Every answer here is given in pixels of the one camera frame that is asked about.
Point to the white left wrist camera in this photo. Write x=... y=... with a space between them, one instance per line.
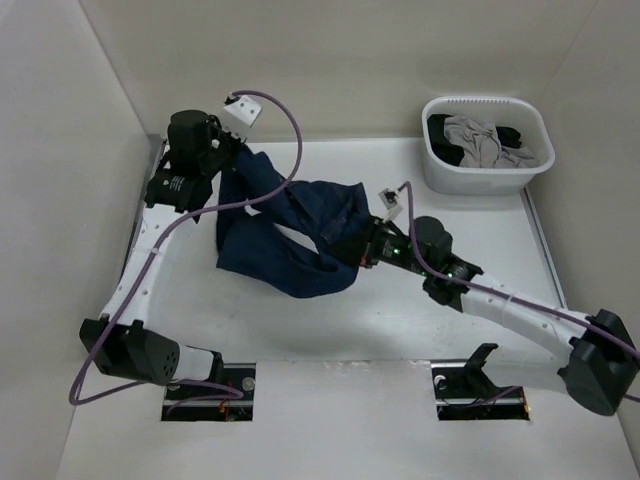
x=240 y=112

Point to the grey garment in basket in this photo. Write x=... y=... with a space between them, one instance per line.
x=487 y=146

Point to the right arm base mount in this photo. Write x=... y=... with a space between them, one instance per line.
x=463 y=392

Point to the black garment in basket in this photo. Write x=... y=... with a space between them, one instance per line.
x=442 y=148

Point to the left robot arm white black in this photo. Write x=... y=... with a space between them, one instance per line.
x=124 y=342

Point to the white plastic laundry basket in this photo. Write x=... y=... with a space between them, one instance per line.
x=501 y=111

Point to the dark blue denim trousers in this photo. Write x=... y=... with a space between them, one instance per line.
x=286 y=242

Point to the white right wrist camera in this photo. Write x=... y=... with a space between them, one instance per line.
x=390 y=200

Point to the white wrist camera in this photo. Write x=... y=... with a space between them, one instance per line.
x=240 y=112
x=390 y=200

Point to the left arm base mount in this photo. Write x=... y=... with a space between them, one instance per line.
x=231 y=401

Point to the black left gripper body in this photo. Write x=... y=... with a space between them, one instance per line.
x=227 y=147

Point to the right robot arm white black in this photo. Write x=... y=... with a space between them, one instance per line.
x=593 y=358

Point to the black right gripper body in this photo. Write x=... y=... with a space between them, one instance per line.
x=380 y=246

